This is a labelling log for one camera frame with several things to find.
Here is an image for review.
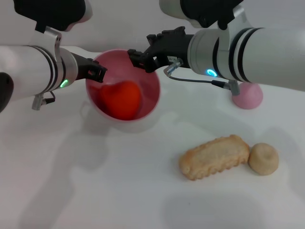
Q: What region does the orange toy fruit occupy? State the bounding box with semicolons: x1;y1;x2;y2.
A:
100;81;142;121

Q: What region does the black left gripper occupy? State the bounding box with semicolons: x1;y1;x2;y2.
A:
71;52;108;83

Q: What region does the pink plastic bowl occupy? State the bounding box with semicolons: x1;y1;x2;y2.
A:
85;49;161;122

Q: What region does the right wrist camera housing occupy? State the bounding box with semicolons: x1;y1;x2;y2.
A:
159;0;246;31

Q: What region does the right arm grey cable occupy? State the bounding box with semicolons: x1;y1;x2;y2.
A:
163;59;241;96

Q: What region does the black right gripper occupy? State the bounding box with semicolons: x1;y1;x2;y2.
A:
127;26;195;73

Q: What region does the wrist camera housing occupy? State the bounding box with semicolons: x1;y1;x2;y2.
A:
159;0;246;31
13;0;92;33

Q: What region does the left wrist camera housing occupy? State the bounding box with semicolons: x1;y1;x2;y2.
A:
13;0;92;33

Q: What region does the long toy bread loaf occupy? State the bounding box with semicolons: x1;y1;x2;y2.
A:
179;134;250;181

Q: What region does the round beige toy bun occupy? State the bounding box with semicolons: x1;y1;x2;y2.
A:
248;142;279;177

